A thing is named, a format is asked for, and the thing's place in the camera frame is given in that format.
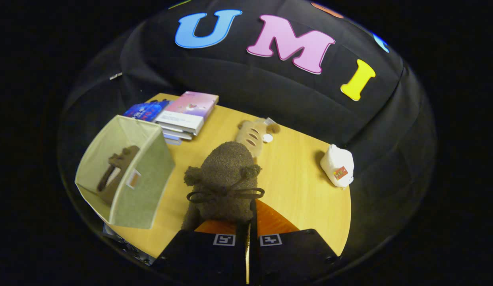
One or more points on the grey book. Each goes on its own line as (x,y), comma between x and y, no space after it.
(176,132)

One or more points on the brown fuzzy shoe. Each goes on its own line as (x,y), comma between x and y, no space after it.
(226,167)
(111,186)

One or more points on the tan striped plush toy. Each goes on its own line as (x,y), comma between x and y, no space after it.
(252,137)

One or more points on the white plush toy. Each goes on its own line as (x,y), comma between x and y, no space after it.
(335,163)

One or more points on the pale green fabric storage box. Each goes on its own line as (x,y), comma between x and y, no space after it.
(147,198)

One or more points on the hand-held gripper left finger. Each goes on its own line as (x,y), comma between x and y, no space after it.
(206,258)

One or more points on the black backdrop cloth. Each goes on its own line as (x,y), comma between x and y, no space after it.
(250,87)

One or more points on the pink book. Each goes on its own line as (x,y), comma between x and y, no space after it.
(188,109)

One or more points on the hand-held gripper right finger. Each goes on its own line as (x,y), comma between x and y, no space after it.
(290,254)

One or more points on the silver clip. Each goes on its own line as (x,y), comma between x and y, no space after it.
(115,75)

